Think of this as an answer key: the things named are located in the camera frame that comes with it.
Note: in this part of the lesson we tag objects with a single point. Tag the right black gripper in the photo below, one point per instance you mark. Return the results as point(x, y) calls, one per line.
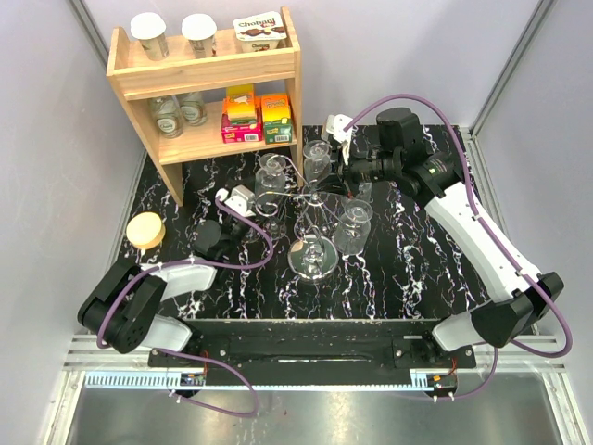
point(346, 172)

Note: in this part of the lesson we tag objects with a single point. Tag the ribbed goblet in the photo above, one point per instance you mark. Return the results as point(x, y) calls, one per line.
point(353, 227)
point(362, 191)
point(270, 178)
point(317, 162)

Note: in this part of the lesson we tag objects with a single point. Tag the chrome wine glass rack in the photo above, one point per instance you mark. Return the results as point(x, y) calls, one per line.
point(313, 256)

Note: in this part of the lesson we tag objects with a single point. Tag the round yellow wooden coaster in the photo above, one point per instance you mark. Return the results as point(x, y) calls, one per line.
point(145, 230)

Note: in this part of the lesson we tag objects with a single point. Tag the clear stemmed wine glass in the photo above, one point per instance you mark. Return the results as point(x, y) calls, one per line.
point(251, 236)
point(275, 228)

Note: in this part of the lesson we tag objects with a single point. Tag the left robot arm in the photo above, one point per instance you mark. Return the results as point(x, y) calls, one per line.
point(123, 307)

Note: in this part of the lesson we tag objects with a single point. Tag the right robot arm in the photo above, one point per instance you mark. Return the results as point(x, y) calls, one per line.
point(518, 293)

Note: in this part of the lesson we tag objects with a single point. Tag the green Scrub Daddy box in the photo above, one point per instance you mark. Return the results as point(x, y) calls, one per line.
point(277, 126)

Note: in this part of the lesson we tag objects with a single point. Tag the pink sponge box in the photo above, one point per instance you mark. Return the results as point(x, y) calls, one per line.
point(240, 119)

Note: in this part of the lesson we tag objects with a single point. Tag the right clear glass bottle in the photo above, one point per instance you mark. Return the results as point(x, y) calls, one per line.
point(193, 108)

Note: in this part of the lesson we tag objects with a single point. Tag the clear glass bottle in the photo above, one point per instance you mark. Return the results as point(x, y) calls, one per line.
point(193, 108)
point(166, 115)

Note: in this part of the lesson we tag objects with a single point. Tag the left clear glass bottle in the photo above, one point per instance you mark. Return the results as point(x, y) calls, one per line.
point(166, 115)

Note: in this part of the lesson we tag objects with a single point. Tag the Chobani yogurt tub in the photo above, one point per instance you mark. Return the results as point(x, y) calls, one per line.
point(261, 32)

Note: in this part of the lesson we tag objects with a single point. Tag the wooden two-tier shelf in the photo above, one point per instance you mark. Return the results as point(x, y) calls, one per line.
point(135, 79)

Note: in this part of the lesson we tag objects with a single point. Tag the right white lidded cup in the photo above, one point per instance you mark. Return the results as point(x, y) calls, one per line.
point(199, 30)

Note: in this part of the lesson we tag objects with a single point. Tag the white lidded cup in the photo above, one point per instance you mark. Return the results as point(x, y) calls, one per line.
point(199, 30)
point(149, 29)

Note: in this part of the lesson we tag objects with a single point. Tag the left white lidded cup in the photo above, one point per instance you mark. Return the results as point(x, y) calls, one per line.
point(149, 29)

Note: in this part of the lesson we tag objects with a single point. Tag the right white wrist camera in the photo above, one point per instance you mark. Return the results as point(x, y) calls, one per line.
point(337, 131)

